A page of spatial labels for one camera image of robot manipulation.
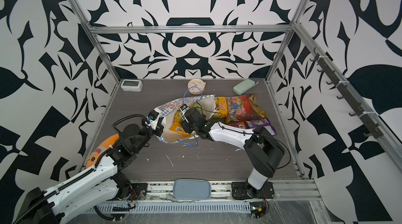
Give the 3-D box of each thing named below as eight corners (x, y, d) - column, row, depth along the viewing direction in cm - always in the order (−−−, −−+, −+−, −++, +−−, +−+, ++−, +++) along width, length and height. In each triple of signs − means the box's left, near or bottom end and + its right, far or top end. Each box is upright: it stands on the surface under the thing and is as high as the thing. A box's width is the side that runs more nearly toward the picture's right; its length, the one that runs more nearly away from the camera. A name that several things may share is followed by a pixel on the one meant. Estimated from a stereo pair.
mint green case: (237, 96, 112) (238, 93, 110) (230, 89, 116) (231, 87, 114) (258, 84, 119) (259, 82, 117) (251, 78, 123) (252, 76, 121)
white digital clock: (121, 91, 114) (119, 87, 111) (125, 83, 119) (122, 79, 116) (141, 91, 114) (139, 88, 111) (143, 83, 119) (142, 79, 116)
